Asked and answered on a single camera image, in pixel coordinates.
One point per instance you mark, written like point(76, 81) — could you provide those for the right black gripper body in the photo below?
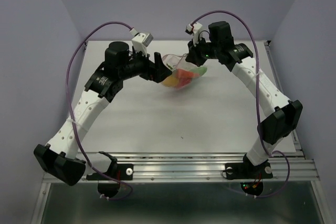
point(209, 50)

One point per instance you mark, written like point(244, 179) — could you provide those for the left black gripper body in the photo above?
point(139, 65)

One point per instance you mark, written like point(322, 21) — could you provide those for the yellow toy potato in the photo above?
point(170, 81)

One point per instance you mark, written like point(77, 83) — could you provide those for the light green toy gourd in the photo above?
point(199, 71)

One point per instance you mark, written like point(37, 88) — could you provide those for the clear zip top bag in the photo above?
point(178, 61)

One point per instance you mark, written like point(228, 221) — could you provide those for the red toy bell pepper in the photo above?
point(183, 82)

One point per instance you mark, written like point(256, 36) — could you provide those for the orange toy carrot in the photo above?
point(181, 73)

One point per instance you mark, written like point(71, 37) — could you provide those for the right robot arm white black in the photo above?
point(281, 113)

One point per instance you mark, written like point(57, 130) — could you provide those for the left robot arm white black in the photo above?
point(58, 156)

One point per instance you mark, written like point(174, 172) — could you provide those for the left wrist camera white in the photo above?
point(140, 41)

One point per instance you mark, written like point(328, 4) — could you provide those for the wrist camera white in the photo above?
point(140, 41)
point(195, 31)

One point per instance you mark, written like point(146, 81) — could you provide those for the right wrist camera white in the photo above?
point(195, 31)

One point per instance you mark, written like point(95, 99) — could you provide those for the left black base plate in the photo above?
point(110, 166)

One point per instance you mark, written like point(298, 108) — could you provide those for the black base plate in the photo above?
point(246, 170)
point(110, 166)

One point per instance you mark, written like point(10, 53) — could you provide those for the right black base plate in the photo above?
point(246, 170)

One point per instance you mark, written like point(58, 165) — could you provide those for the aluminium frame rail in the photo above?
point(208, 167)

